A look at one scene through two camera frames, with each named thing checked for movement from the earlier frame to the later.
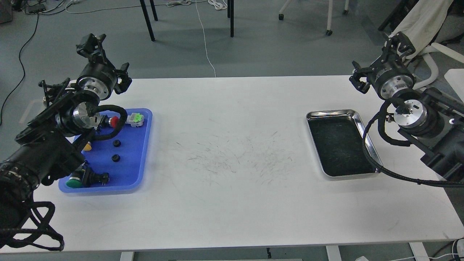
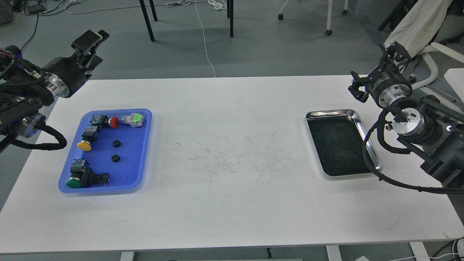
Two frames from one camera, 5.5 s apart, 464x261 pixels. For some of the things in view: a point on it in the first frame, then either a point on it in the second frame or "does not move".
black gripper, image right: [390, 78] → [386, 85]
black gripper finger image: [92, 49] → [85, 45]
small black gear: [116, 143] does not move
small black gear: [116, 158] does not move
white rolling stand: [329, 32] does not move
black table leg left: [147, 17] does not move
